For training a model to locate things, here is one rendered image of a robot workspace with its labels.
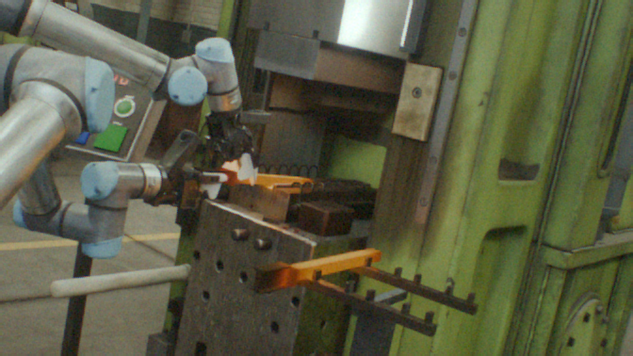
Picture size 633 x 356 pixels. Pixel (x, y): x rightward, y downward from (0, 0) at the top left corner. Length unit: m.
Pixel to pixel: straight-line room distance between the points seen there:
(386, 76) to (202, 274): 0.72
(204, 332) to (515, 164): 0.92
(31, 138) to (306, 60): 0.86
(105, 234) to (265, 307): 0.48
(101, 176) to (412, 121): 0.72
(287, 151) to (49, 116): 1.14
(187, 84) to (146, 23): 9.92
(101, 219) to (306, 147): 0.89
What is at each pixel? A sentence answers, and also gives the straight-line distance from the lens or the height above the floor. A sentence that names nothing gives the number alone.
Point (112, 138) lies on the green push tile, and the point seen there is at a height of 1.01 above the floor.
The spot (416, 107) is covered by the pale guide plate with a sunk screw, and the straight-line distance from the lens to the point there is 1.76.
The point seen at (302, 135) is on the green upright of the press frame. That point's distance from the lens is 2.22.
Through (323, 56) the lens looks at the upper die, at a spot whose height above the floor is 1.33.
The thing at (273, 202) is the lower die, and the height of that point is 0.96.
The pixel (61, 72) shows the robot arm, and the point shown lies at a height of 1.22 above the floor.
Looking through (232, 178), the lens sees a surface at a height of 1.01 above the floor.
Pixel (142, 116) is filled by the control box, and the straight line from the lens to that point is 2.07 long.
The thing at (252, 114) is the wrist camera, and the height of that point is 1.17.
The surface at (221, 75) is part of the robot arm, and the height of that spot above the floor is 1.24.
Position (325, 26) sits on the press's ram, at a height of 1.40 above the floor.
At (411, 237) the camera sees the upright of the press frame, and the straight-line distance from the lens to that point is 1.79.
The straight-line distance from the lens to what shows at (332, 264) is 1.51.
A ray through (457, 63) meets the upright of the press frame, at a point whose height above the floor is 1.37.
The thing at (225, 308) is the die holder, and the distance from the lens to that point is 1.91.
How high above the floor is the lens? 1.32
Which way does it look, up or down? 9 degrees down
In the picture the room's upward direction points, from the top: 12 degrees clockwise
